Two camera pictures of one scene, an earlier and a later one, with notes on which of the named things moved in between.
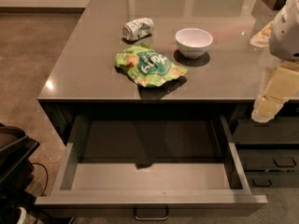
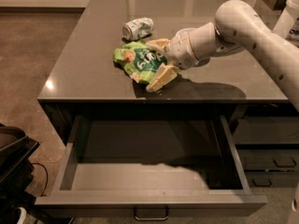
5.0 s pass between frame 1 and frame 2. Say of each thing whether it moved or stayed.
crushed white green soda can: stayed
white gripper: moved
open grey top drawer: stayed
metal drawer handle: stayed
